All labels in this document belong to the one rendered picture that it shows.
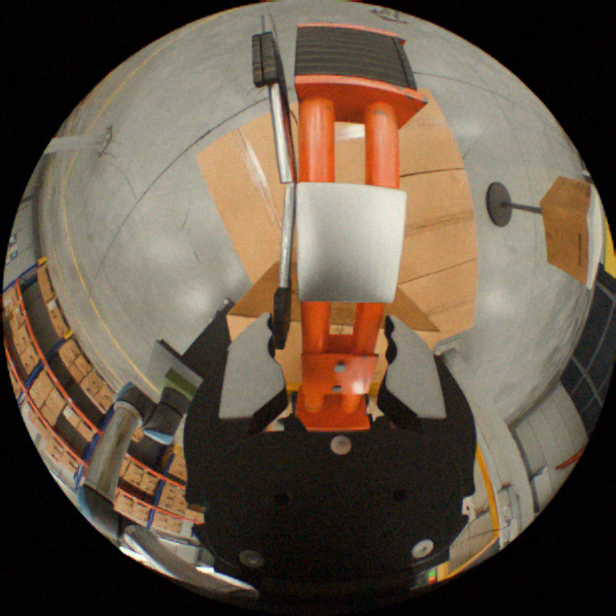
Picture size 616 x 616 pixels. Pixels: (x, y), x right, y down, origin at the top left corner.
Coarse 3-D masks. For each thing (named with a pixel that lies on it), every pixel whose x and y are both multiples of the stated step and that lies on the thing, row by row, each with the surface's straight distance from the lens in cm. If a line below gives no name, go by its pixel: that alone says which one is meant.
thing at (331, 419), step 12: (300, 396) 23; (336, 396) 23; (300, 408) 22; (324, 408) 22; (336, 408) 22; (360, 408) 22; (312, 420) 21; (324, 420) 21; (336, 420) 21; (348, 420) 21; (360, 420) 21; (372, 420) 23; (336, 432) 25
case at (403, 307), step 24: (264, 288) 42; (240, 312) 32; (264, 312) 32; (336, 312) 33; (384, 312) 37; (408, 312) 40; (288, 336) 31; (384, 336) 32; (432, 336) 38; (288, 360) 35; (384, 360) 37
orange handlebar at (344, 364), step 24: (312, 120) 12; (384, 120) 13; (312, 144) 11; (384, 144) 12; (312, 168) 11; (384, 168) 12; (312, 312) 12; (360, 312) 13; (312, 336) 13; (336, 336) 16; (360, 336) 14; (312, 360) 14; (336, 360) 14; (360, 360) 14; (312, 384) 16; (336, 384) 16; (360, 384) 17; (312, 408) 21
